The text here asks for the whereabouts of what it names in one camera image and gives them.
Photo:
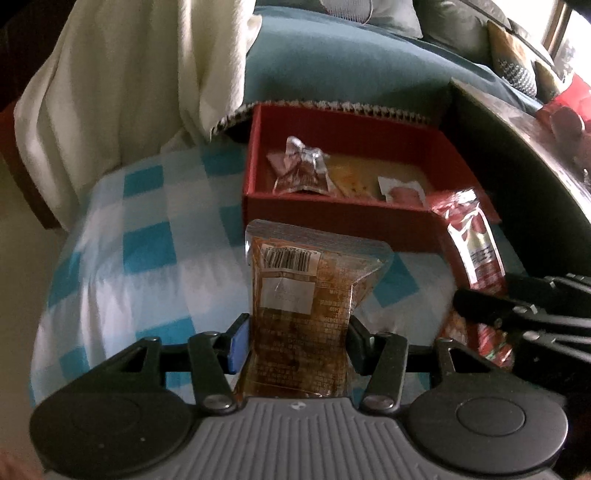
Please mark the grey-green cushion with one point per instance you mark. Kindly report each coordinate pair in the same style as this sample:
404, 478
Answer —
397, 16
452, 27

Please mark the white sausage packet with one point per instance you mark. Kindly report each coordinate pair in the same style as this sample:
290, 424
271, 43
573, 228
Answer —
401, 191

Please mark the yellow patterned cushion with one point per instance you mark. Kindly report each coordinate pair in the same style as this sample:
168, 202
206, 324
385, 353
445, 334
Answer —
508, 50

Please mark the red snack bag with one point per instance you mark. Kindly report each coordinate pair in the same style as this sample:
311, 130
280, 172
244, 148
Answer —
568, 106

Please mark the red snack packet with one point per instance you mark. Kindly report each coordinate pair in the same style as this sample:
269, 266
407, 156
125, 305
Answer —
471, 235

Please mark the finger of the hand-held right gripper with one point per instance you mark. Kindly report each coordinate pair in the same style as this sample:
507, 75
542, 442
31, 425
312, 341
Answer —
545, 285
489, 304

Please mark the red cardboard box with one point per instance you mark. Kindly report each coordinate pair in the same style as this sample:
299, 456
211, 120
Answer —
346, 221

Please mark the blue white checkered cloth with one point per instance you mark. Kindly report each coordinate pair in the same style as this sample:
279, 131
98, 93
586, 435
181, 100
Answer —
138, 258

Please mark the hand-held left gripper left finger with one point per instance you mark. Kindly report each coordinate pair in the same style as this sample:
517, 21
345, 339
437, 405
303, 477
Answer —
238, 344

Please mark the beige patterned cushion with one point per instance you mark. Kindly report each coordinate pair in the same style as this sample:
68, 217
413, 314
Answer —
551, 81

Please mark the clear crinkled snack packet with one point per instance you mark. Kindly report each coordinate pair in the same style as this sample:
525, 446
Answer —
302, 170

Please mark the teal blanket with houndstooth trim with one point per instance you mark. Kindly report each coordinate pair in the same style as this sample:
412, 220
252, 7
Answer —
346, 60

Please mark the white blanket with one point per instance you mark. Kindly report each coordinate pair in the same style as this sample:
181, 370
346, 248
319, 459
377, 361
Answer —
115, 92

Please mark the pink snack packet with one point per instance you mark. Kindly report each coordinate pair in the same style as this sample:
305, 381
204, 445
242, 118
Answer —
276, 161

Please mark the white orange snack packet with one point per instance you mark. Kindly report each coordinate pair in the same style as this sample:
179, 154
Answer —
351, 180

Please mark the brown snack packet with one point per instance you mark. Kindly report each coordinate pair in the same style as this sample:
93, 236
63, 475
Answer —
295, 332

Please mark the dark wooden side table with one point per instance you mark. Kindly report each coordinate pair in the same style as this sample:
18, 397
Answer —
517, 120

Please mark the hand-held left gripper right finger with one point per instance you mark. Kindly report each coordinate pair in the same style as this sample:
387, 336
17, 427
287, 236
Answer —
358, 341

